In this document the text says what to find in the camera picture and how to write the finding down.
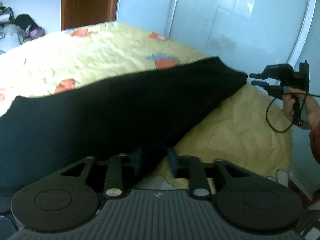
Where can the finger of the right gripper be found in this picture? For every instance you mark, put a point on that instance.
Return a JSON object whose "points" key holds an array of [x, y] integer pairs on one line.
{"points": [[258, 76], [259, 83]]}

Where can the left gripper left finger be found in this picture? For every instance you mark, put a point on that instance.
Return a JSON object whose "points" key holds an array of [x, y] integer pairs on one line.
{"points": [[121, 175]]}

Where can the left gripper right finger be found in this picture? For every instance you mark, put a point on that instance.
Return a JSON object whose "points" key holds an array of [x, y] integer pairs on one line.
{"points": [[190, 168]]}

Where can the black pants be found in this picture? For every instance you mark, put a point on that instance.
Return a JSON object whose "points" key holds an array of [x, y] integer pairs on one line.
{"points": [[143, 114]]}

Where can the person's right hand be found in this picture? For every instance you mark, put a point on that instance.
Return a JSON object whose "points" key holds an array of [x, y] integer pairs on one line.
{"points": [[300, 109]]}

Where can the yellow carrot print bedspread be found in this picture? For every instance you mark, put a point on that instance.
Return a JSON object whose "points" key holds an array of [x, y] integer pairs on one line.
{"points": [[239, 131]]}

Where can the white sliding wardrobe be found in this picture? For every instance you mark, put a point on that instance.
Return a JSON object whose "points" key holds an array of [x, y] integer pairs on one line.
{"points": [[248, 34]]}

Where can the grey white bundle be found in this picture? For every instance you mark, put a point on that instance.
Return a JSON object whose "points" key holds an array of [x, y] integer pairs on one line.
{"points": [[12, 36]]}

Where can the brown wooden door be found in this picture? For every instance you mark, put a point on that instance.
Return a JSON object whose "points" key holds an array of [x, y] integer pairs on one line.
{"points": [[78, 13]]}

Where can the black backpack by door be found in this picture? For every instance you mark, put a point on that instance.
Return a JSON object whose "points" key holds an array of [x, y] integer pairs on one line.
{"points": [[25, 22]]}

